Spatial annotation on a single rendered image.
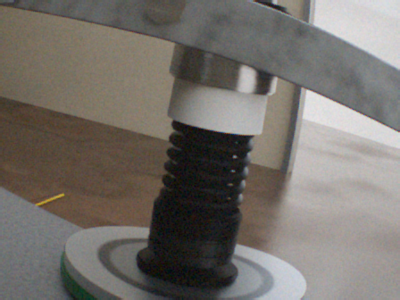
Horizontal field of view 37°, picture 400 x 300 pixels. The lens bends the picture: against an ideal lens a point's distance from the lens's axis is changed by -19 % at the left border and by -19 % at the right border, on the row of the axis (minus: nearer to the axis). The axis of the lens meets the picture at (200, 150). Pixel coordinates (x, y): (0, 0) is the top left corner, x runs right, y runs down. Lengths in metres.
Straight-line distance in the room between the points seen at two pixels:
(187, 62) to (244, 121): 0.06
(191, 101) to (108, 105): 5.54
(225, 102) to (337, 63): 0.09
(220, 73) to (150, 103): 5.34
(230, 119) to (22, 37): 6.32
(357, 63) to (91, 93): 5.70
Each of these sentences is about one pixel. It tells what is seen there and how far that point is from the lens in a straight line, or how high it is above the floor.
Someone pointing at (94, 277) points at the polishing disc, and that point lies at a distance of 0.50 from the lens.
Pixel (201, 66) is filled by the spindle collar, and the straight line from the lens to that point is 0.49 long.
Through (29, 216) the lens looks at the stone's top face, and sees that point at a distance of 0.71.
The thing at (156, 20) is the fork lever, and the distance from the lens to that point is 0.46.
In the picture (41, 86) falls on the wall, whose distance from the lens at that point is 6.52.
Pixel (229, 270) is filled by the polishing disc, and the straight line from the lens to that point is 0.56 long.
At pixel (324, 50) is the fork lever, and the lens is 0.47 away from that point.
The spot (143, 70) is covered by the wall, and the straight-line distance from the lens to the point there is 5.86.
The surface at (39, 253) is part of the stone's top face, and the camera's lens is 0.61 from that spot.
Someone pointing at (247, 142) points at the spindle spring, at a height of 0.97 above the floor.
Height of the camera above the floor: 1.06
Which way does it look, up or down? 11 degrees down
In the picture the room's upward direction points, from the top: 11 degrees clockwise
